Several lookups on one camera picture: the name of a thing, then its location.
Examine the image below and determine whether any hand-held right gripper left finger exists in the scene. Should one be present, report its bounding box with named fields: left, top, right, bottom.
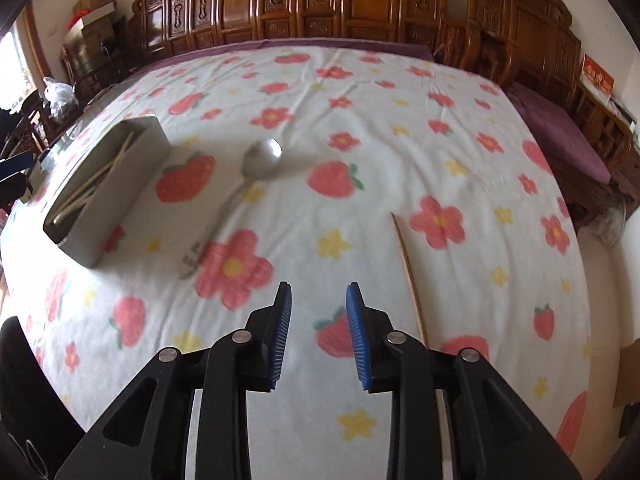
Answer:
left=55, top=281, right=293, bottom=480

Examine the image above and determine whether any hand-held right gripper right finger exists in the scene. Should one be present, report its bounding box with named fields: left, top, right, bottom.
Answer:
left=345, top=281, right=583, bottom=480

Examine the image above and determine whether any metal rectangular tray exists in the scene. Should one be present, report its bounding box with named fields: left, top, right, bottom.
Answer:
left=42, top=115, right=168, bottom=269

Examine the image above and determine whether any light wooden chopstick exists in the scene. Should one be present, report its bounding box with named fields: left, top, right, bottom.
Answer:
left=65, top=131, right=136, bottom=208
left=52, top=160, right=121, bottom=223

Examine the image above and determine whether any brown wooden chopstick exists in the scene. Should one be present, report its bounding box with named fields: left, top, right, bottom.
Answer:
left=391, top=211, right=428, bottom=347

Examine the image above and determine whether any floral strawberry print cloth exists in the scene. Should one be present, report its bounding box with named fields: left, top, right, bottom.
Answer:
left=0, top=46, right=594, bottom=480

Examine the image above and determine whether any large metal spoon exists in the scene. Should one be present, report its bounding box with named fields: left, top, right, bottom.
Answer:
left=176, top=138, right=284, bottom=281

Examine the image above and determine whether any curved wooden armrest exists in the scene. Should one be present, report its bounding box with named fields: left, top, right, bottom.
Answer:
left=437, top=14, right=517, bottom=92

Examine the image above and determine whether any clear plastic bag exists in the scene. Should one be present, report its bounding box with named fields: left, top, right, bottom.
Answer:
left=42, top=76, right=79, bottom=122

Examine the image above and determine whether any dark wooden cabinet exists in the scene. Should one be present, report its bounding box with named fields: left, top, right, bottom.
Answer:
left=60, top=16, right=132, bottom=102

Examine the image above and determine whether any wooden side table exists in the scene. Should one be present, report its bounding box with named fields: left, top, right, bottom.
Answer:
left=574, top=79, right=637, bottom=183

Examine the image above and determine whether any long carved wooden bench back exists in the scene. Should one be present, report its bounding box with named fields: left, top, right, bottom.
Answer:
left=131, top=0, right=449, bottom=62

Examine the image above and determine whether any red box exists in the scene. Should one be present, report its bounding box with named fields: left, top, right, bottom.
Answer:
left=580, top=54, right=615, bottom=99

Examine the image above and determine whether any carved wooden chair back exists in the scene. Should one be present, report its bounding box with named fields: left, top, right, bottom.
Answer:
left=467, top=0, right=584, bottom=111

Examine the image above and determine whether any stack of cardboard boxes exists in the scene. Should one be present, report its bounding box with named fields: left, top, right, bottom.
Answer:
left=67, top=0, right=119, bottom=41

